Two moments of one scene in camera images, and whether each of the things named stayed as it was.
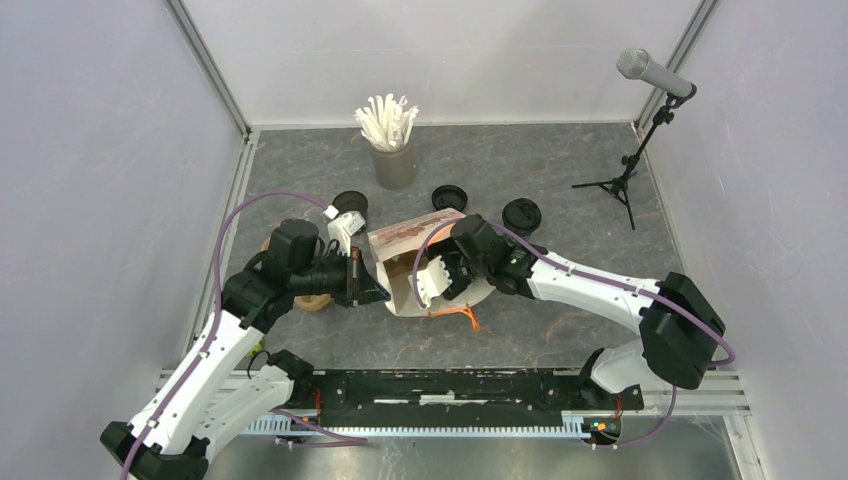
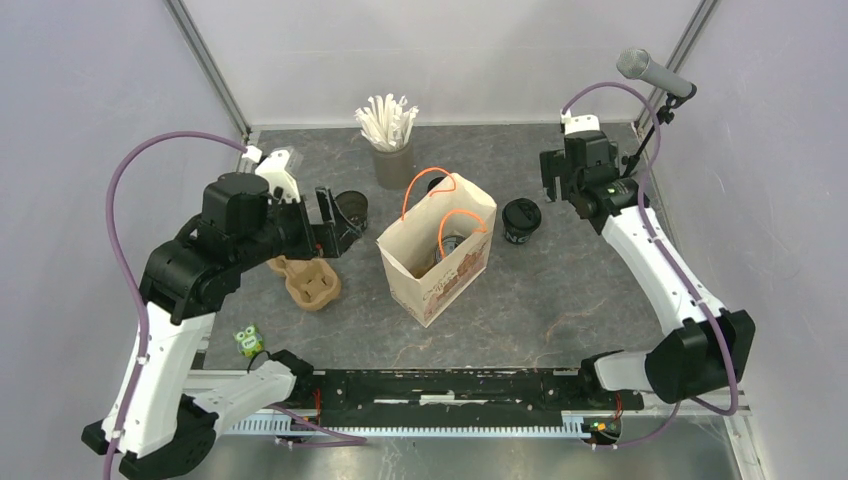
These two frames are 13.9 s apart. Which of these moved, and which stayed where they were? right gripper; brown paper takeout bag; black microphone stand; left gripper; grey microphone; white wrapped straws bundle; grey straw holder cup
Moved: brown paper takeout bag; right gripper; left gripper
Stayed: black microphone stand; white wrapped straws bundle; grey straw holder cup; grey microphone
